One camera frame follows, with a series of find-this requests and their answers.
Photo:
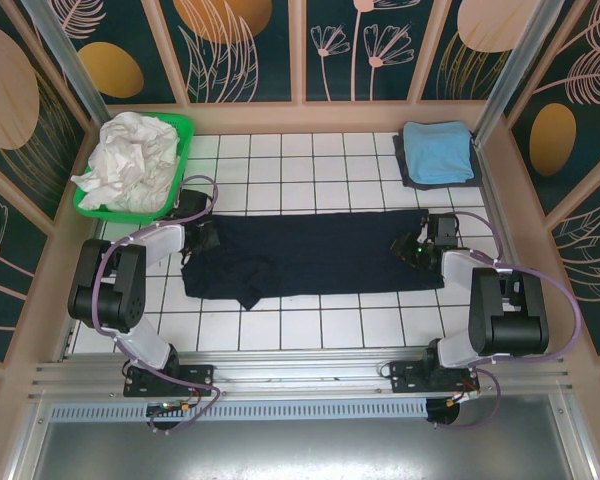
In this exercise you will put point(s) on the aluminium frame post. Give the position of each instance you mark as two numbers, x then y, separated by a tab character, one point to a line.
76	75
505	75

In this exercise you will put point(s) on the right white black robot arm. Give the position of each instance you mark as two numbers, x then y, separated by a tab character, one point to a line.
505	320

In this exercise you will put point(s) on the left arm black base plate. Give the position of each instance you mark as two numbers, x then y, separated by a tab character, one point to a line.
200	375

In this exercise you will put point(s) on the aluminium side rail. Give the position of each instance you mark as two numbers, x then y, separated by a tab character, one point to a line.
494	200

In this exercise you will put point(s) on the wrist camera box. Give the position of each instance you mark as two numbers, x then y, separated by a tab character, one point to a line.
445	229
194	201

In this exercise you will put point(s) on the white t-shirt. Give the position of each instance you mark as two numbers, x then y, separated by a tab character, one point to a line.
130	160

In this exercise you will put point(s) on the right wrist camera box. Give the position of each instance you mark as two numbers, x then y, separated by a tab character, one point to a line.
445	229

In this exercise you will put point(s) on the navy blue t-shirt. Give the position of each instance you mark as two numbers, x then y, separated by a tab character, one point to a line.
320	260

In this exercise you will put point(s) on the folded light blue towel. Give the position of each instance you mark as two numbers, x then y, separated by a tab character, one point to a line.
437	150

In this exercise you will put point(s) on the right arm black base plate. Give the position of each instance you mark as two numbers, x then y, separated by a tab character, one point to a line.
405	375

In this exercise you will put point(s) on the grey folded t-shirt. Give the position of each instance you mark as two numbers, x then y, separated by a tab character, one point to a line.
445	185

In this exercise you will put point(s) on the small circuit board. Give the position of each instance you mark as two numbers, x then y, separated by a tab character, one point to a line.
167	406

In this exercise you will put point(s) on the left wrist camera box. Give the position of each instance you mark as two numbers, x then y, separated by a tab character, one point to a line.
194	201

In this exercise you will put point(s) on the aluminium mounting rail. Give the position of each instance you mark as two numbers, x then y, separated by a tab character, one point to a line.
300	370

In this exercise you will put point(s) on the shiny metal sheet panel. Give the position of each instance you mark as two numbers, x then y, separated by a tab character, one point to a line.
300	450

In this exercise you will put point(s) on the green plastic basket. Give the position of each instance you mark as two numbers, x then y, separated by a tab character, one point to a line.
182	131

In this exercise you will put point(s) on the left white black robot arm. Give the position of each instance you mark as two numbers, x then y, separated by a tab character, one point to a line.
160	240

